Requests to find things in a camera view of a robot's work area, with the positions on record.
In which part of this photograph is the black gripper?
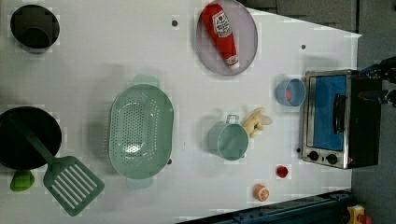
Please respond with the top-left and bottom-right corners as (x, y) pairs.
(358, 56), (396, 106)

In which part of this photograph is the toaster oven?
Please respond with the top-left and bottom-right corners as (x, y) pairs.
(301, 70), (382, 169)

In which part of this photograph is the blue cup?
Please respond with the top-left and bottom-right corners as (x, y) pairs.
(276, 78), (306, 107)

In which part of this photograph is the small red toy in cup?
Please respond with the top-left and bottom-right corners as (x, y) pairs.
(286, 91), (292, 101)

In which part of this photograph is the red toy tomato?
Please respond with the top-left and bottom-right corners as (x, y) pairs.
(276, 166), (289, 178)

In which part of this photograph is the yellow red toy object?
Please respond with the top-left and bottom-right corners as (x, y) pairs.
(347, 204), (373, 224)

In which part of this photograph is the grey round plate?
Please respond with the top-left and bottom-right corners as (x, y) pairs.
(194, 0), (258, 76)

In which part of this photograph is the mint green cup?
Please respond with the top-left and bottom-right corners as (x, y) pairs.
(207, 114), (249, 161)

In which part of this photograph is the orange slice toy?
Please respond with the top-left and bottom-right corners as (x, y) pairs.
(254, 185), (269, 202)

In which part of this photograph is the red plush ketchup bottle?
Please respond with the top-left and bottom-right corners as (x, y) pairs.
(201, 4), (239, 69)

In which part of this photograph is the mint green colander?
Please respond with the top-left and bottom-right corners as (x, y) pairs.
(108, 75), (174, 189)

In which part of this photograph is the green slotted spatula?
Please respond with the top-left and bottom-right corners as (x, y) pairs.
(7, 115), (105, 217)

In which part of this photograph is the black round pot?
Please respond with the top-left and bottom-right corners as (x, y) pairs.
(9, 5), (61, 54)

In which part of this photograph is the black frying pan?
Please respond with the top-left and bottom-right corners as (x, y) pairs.
(0, 106), (62, 171)

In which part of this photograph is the lime green toy piece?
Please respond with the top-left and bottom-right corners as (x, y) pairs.
(10, 171), (35, 192)

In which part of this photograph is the blue metal frame rail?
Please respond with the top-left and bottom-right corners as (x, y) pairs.
(178, 190), (356, 224)

